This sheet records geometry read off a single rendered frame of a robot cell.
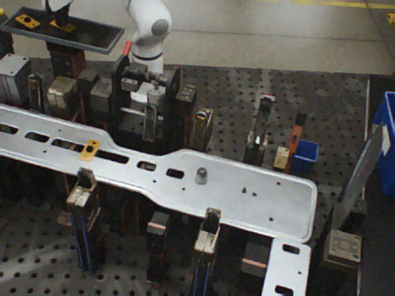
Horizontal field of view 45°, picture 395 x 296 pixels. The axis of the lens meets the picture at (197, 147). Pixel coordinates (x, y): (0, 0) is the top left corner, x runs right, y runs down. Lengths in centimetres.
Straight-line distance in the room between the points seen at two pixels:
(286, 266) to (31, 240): 82
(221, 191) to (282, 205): 17
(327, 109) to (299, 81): 21
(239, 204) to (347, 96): 108
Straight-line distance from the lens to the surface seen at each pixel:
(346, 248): 123
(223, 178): 136
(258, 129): 136
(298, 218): 132
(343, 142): 201
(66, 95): 151
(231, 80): 218
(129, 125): 154
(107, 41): 157
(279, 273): 122
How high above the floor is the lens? 204
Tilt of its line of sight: 47 degrees down
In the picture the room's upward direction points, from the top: 6 degrees clockwise
